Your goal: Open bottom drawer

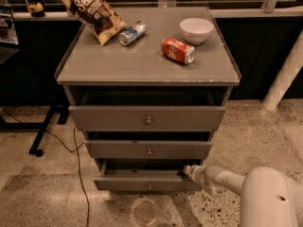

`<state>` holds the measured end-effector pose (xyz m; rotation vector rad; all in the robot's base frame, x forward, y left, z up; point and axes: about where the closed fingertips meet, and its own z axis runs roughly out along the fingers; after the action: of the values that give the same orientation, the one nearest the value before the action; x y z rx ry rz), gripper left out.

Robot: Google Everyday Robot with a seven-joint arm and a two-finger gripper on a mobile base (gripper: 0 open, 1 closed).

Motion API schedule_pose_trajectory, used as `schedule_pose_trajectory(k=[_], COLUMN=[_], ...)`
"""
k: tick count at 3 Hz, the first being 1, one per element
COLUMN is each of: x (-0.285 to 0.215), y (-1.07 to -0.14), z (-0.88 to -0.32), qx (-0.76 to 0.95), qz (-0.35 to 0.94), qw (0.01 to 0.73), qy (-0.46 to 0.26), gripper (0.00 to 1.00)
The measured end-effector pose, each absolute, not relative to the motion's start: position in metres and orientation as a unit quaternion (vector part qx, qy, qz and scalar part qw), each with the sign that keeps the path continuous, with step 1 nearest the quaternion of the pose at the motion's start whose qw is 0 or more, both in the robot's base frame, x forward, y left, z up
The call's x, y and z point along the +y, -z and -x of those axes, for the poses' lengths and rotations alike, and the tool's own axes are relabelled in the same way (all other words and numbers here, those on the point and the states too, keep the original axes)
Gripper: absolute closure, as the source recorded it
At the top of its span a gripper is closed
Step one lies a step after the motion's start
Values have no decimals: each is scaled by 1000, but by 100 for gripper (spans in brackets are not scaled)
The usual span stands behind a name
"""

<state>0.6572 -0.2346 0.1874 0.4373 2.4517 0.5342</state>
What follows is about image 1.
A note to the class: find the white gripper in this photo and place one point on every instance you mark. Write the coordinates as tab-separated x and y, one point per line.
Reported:
210	178

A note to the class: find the grey bottom drawer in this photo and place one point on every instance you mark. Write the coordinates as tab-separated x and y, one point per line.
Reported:
145	175

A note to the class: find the grey drawer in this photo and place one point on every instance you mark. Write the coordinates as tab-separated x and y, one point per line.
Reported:
147	118
145	175
126	149

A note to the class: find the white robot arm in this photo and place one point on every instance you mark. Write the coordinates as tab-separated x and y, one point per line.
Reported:
268	197

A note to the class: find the grey drawer cabinet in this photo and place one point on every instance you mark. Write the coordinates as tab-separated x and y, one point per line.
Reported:
141	75

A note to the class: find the grey middle drawer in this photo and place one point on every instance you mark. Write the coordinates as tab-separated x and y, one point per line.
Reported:
126	149

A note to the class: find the grey top drawer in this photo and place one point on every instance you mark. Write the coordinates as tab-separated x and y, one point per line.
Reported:
147	118

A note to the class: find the white diagonal pipe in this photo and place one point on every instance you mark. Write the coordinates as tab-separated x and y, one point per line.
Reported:
286	75

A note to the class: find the red cola can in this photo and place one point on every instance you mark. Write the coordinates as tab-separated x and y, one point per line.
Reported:
178	51

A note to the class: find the white bowl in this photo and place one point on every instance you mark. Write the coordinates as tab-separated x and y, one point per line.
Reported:
195	31

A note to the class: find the blue silver soda can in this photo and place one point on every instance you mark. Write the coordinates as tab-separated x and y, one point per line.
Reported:
132	33

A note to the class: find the brown chip bag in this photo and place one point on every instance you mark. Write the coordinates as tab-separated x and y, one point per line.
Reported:
97	15

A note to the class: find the small object on ledge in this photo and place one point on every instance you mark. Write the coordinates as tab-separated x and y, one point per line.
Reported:
36	9

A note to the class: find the monitor at left edge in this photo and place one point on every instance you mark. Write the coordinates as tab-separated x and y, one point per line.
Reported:
8	34

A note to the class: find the black desk leg frame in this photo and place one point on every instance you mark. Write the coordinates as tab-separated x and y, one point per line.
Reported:
39	127

